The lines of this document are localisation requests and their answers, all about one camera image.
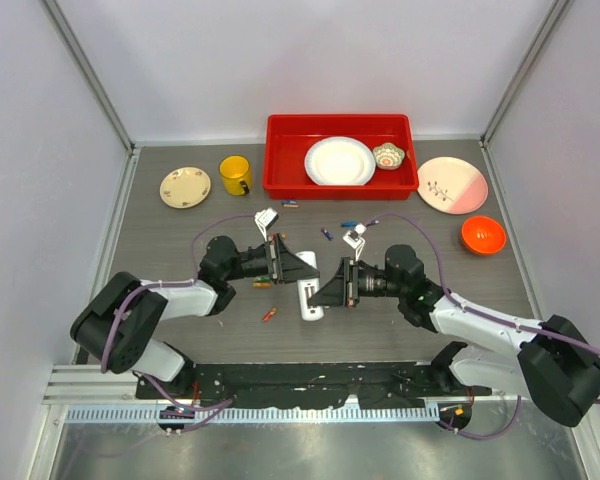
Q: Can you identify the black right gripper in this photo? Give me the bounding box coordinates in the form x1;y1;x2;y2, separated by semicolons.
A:
310;256;406;306

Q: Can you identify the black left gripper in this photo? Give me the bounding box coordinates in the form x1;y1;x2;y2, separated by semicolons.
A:
224;234;319;286

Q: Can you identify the white remote control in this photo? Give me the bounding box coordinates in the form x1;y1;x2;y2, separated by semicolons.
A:
297;251;324;322

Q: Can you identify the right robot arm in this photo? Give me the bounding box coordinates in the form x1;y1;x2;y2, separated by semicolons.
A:
308;245;600;427

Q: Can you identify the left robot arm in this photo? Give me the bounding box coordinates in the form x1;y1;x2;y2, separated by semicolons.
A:
70;234;319;399

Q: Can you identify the red orange battery near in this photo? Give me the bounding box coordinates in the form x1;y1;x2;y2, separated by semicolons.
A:
262;307;277;322

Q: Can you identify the purple blue battery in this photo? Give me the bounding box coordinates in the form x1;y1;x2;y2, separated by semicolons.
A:
321;228;333;241

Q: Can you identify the yellow mug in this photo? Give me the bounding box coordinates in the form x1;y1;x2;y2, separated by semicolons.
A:
219;155;252;196

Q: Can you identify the white paper plate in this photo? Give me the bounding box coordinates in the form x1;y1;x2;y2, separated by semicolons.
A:
304;136;376;186

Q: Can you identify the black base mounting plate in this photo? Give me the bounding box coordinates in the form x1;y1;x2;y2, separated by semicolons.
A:
159;362;491;410

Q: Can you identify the red plastic bin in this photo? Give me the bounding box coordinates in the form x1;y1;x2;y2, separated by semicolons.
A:
262;113;419;200

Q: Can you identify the cream floral plate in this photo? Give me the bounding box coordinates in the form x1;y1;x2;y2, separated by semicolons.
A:
159;167;211;209

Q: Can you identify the patterned small bowl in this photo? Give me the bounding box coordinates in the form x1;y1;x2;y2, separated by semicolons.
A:
372;142;406;170

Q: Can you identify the pink white plate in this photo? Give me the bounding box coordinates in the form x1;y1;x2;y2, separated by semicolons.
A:
417;157;489;215

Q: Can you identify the orange plastic bowl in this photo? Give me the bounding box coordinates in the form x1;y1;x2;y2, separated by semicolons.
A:
461;216;507;256

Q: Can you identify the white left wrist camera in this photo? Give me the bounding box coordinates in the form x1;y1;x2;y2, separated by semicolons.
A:
254;207;279;241

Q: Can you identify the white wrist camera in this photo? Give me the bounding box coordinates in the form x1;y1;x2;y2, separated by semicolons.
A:
254;207;279;241
342;223;367;262

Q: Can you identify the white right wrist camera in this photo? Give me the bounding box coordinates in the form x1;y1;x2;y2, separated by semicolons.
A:
342;223;367;262

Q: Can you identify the white slotted cable duct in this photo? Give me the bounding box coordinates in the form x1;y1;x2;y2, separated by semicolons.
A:
65;402;440;425

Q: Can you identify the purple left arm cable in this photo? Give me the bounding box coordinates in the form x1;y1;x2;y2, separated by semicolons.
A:
99;214;261;374

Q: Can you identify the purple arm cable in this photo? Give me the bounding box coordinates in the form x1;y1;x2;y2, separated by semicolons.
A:
99;214;261;374
367;212;600;369

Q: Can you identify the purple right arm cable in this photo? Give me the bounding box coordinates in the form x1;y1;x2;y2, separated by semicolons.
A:
367;212;600;369

